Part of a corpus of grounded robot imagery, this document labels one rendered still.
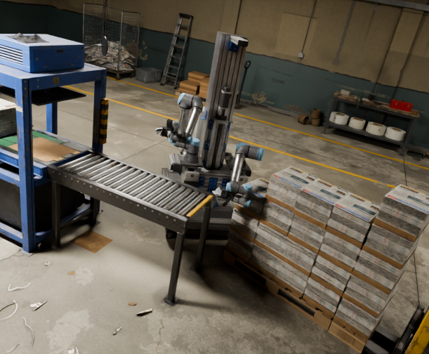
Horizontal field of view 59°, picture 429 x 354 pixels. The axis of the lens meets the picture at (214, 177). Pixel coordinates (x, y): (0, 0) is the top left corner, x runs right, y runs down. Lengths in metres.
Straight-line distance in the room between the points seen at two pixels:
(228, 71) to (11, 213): 2.38
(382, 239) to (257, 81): 7.59
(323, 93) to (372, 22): 1.81
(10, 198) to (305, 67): 7.56
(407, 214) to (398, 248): 0.26
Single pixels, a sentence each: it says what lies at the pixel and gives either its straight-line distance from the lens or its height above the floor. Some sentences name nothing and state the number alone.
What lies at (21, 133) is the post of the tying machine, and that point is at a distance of 3.25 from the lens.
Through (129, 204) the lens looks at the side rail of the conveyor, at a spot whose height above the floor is 0.76.
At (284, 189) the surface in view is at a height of 0.99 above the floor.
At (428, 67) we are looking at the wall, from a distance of 9.59.
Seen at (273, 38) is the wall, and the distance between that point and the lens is 9.88.
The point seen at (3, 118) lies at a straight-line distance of 4.05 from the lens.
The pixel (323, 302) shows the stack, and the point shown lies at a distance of 3.37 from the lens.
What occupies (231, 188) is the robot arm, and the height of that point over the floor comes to 0.90.
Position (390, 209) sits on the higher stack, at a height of 1.21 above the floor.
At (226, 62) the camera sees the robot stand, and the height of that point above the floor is 1.79.
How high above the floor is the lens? 2.27
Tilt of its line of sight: 25 degrees down
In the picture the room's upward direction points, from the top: 11 degrees clockwise
